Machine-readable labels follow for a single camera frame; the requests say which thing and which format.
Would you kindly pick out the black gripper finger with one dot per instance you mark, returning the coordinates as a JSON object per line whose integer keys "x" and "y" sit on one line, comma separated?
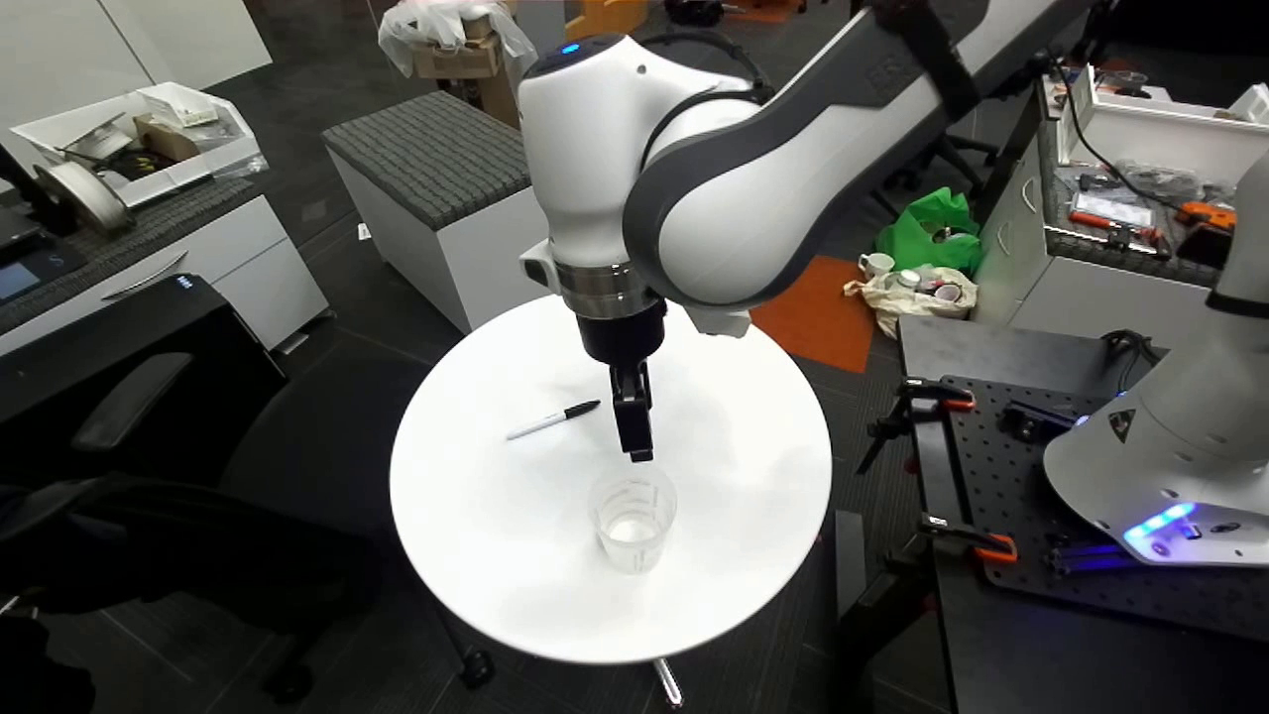
{"x": 622, "y": 396}
{"x": 644, "y": 420}

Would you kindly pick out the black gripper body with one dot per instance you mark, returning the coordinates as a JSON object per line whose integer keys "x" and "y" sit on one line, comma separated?
{"x": 622, "y": 329}

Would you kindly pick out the black capped white marker pen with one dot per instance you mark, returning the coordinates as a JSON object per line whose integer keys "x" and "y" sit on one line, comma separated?
{"x": 557, "y": 417}

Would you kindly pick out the clear plastic measuring cup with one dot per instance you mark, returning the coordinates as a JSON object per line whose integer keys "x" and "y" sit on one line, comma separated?
{"x": 633, "y": 519}

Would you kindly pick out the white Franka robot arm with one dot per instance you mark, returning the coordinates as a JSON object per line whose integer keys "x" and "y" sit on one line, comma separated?
{"x": 595, "y": 133}

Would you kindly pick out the round white table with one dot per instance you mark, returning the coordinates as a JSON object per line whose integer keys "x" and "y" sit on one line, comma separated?
{"x": 817, "y": 318}

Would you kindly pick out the white cabinet with gray cushion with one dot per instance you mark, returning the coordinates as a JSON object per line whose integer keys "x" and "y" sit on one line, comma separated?
{"x": 423, "y": 173}

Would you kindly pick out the black clamp with orange tips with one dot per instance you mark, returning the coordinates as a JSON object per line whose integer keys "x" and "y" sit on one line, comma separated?
{"x": 926, "y": 396}
{"x": 978, "y": 539}

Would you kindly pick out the clear bag of bottles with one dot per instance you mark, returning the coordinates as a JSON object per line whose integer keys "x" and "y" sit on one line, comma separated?
{"x": 916, "y": 292}

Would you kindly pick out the brown cardboard box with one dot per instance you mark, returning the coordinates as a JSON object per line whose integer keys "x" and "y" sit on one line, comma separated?
{"x": 462, "y": 63}

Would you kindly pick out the green plastic bag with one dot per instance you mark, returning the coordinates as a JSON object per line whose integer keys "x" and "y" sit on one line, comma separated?
{"x": 935, "y": 231}

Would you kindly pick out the black robot workbench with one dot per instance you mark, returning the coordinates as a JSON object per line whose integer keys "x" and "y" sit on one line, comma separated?
{"x": 978, "y": 347}

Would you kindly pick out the white plastic bag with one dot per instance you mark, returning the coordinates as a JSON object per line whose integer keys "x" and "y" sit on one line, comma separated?
{"x": 423, "y": 26}

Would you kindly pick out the black perforated breadboard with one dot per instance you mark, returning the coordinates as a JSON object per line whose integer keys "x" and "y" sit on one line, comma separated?
{"x": 1006, "y": 490}

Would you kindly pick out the white desk with drawers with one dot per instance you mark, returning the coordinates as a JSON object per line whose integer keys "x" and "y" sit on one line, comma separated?
{"x": 251, "y": 249}

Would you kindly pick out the black office chair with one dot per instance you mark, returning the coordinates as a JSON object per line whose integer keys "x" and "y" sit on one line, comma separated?
{"x": 199, "y": 449}

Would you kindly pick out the white equipment cart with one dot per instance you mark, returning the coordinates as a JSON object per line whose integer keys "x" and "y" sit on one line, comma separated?
{"x": 1096, "y": 284}

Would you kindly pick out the white tray of clutter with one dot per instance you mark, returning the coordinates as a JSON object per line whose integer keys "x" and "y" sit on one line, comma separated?
{"x": 132, "y": 133}

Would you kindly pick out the beige tape roll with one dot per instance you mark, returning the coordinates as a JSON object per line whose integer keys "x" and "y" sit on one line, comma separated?
{"x": 80, "y": 191}

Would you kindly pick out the orange and black hand tool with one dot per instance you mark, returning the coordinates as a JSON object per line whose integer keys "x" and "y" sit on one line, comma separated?
{"x": 1208, "y": 214}

